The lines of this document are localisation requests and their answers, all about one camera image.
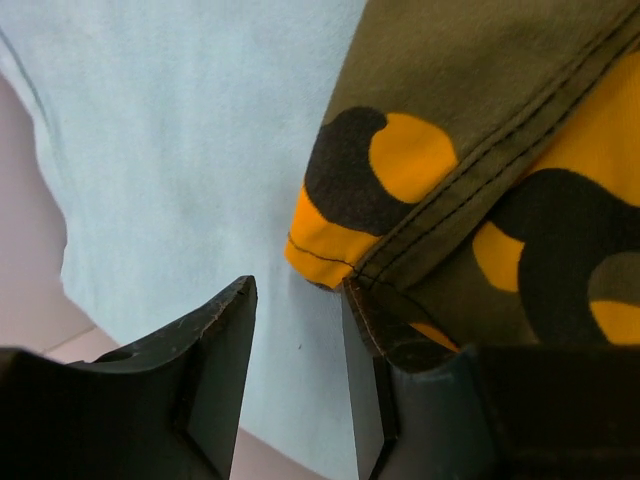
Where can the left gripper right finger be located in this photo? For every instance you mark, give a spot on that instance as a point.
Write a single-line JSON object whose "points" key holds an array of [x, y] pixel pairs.
{"points": [[499, 412]]}

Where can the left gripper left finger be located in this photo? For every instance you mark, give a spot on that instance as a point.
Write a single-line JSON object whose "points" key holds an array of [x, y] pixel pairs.
{"points": [[166, 406]]}

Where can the yellow camouflage trousers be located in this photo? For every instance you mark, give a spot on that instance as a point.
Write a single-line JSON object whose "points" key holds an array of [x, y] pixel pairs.
{"points": [[477, 171]]}

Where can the folded light blue cloth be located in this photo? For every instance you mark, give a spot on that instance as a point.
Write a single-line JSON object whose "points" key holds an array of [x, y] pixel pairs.
{"points": [[174, 136]]}

